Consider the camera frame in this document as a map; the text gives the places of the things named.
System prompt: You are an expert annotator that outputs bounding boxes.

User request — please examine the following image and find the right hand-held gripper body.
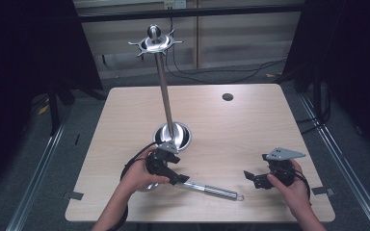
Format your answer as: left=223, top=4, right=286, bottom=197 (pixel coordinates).
left=262, top=146, right=306, bottom=188

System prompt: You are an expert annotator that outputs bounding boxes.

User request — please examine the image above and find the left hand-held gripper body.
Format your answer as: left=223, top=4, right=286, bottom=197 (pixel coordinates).
left=145, top=141, right=181, bottom=178

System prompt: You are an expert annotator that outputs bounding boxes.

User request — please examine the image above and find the steel ladle with long handle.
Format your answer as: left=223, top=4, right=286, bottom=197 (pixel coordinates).
left=141, top=180, right=246, bottom=202

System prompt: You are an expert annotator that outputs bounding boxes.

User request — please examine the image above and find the steel utensil rack stand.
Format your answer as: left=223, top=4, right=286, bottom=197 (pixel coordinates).
left=128, top=24, right=193, bottom=152

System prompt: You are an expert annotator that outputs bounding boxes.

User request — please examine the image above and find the person's left hand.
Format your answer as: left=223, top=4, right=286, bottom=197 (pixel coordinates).
left=119, top=145, right=172, bottom=195

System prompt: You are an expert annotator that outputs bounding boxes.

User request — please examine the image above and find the person's right hand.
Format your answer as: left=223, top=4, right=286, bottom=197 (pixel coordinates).
left=266, top=159, right=311, bottom=212

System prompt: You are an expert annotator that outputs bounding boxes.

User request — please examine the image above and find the grey tape piece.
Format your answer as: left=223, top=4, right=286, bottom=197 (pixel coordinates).
left=62, top=191, right=85, bottom=202
left=310, top=186, right=335, bottom=197

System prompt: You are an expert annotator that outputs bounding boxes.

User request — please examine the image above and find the black stand leg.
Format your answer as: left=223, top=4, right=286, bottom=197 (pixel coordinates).
left=294, top=62, right=332, bottom=134
left=45, top=81, right=78, bottom=137

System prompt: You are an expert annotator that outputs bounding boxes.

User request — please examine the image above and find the yellow tape piece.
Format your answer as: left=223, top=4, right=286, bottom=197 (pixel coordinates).
left=37, top=103, right=51, bottom=116

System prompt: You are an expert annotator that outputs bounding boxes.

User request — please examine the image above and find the black curtain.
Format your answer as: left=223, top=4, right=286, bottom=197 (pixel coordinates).
left=282, top=0, right=370, bottom=163
left=0, top=0, right=104, bottom=196

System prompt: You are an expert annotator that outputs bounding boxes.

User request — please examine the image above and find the black horizontal bar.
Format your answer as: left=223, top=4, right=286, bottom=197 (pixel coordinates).
left=76, top=3, right=304, bottom=23

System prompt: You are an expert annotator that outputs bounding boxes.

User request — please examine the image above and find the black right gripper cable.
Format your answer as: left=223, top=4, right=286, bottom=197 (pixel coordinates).
left=285, top=167, right=313, bottom=210

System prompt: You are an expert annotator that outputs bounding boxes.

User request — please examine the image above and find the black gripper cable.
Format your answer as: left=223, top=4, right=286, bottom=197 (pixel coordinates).
left=285, top=167, right=313, bottom=210
left=107, top=141, right=159, bottom=231

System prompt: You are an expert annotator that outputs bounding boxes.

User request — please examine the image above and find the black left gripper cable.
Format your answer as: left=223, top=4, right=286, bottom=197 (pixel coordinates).
left=107, top=141, right=159, bottom=231

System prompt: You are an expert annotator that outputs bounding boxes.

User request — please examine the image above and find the metal floor rail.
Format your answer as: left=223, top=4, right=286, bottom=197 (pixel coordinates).
left=5, top=116, right=70, bottom=231
left=298, top=91, right=370, bottom=231

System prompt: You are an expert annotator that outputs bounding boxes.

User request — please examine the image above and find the black floor cable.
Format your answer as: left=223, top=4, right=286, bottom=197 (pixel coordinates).
left=165, top=17, right=287, bottom=85

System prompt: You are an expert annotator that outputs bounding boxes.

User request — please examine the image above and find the white wall socket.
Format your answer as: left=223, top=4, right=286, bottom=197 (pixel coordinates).
left=163, top=0, right=188, bottom=11

